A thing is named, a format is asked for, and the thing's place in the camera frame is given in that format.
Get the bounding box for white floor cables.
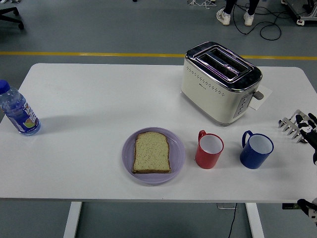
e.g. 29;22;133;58
187;0;216;10

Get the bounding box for white table leg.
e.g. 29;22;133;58
63;201;83;238
245;202;265;238

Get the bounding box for slice of bread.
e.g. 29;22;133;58
131;131;172;174

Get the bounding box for metal toast rack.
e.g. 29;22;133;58
277;109;310;144

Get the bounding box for water bottle with blue cap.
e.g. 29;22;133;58
0;79;42;136

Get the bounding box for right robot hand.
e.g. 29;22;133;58
296;113;317;225

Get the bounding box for black office chair base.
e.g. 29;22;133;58
0;6;25;30

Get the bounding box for metal equipment frame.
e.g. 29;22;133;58
281;0;317;26

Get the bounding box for black floor cable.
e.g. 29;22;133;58
232;0;298;41

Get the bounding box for purple plate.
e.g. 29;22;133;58
121;126;186;184

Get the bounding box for cream and chrome toaster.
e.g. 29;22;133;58
180;41;265;127

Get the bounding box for black cable under table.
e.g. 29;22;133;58
227;203;238;238

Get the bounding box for white paper card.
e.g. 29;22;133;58
249;84;273;111

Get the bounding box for blue enamel cup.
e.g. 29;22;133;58
239;130;274;170

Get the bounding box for person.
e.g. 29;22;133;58
216;0;261;27

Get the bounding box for red enamel cup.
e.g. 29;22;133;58
195;129;224;170

